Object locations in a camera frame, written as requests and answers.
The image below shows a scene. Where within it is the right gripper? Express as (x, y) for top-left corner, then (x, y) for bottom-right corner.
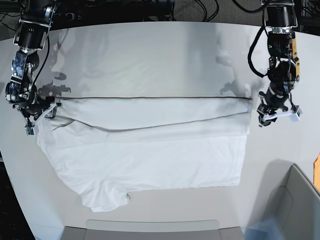
(15, 96), (62, 120)

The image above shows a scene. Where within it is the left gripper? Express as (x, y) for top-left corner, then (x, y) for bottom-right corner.
(257, 91), (292, 127)

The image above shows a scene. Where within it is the white T-shirt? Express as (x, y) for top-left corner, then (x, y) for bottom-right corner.
(36, 97), (252, 213)

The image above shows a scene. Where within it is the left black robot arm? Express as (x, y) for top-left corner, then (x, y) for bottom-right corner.
(257, 0), (300, 127)

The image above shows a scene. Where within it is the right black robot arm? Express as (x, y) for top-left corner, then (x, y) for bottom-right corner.
(5, 0), (60, 120)

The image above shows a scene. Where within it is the orange object right edge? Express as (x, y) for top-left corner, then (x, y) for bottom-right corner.
(313, 154), (320, 178)

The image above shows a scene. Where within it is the grey cardboard box right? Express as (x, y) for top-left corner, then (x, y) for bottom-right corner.
(264, 164), (320, 240)

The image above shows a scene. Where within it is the blue translucent object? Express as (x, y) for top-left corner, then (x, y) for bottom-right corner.
(243, 218), (280, 240)

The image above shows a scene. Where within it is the grey tray bottom edge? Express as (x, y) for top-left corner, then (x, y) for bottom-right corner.
(61, 219), (245, 240)

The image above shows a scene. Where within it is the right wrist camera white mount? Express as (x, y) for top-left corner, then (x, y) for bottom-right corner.
(24, 109), (52, 136)

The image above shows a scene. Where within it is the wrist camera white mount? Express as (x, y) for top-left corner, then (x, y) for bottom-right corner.
(262, 105), (302, 122)
(24, 109), (52, 136)

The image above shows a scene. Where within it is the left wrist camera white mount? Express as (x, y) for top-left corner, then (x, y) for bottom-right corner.
(262, 105), (302, 122)

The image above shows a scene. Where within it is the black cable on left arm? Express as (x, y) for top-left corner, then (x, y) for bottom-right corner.
(247, 24), (270, 78)

